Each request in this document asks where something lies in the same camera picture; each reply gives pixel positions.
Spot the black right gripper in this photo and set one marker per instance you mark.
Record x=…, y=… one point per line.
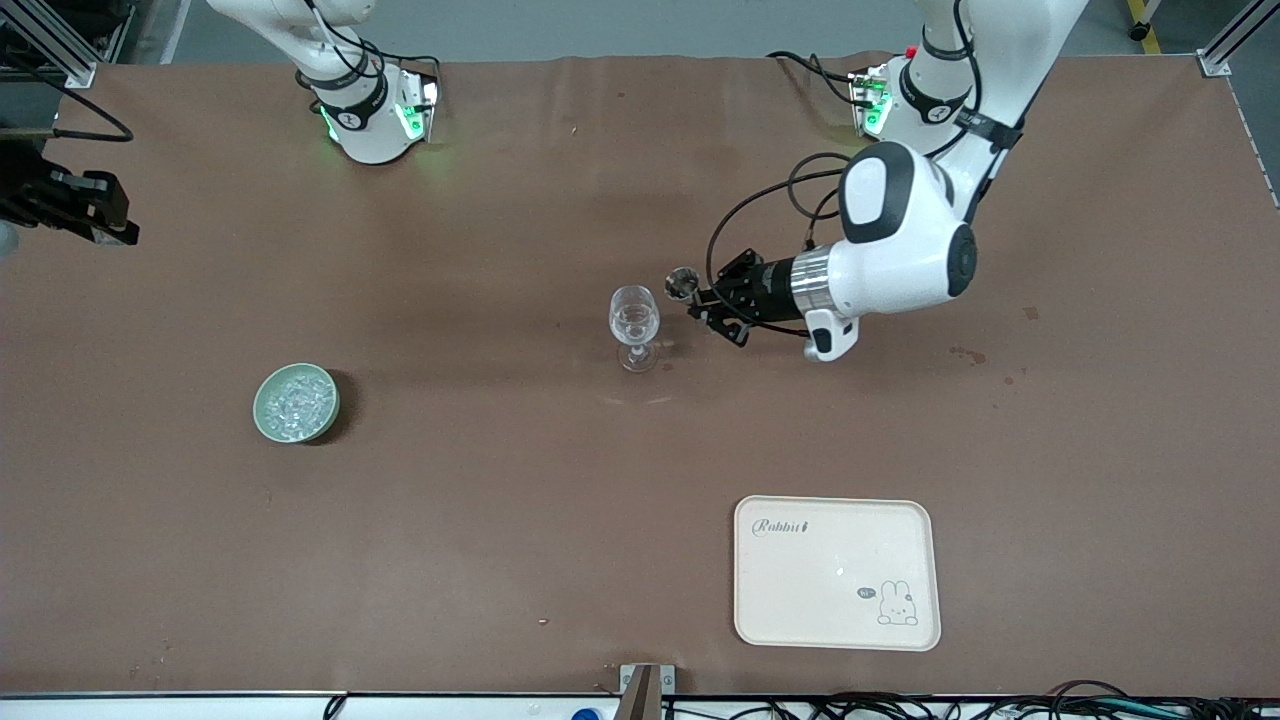
x=62, y=196

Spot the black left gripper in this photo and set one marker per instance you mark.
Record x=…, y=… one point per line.
x=771, y=281

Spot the metal jigger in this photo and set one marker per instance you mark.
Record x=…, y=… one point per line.
x=682, y=282

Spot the clear ice cubes pile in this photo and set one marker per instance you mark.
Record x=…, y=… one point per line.
x=295, y=402

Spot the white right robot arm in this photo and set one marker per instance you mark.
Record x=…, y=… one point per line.
x=365, y=125

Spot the clear wine glass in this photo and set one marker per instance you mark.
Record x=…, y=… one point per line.
x=634, y=320

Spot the beige rabbit print tray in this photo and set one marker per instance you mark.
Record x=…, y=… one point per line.
x=800, y=590

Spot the green ceramic bowl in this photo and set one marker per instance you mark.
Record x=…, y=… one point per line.
x=296, y=438

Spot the brown table mat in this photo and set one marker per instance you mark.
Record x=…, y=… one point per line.
x=500, y=500

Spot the black caster wheel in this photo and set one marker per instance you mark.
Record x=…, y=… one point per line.
x=1140, y=32

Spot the aluminium frame post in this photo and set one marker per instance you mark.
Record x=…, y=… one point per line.
x=1235, y=40
x=70, y=50

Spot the metal bracket with brown post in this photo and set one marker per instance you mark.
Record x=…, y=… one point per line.
x=645, y=690

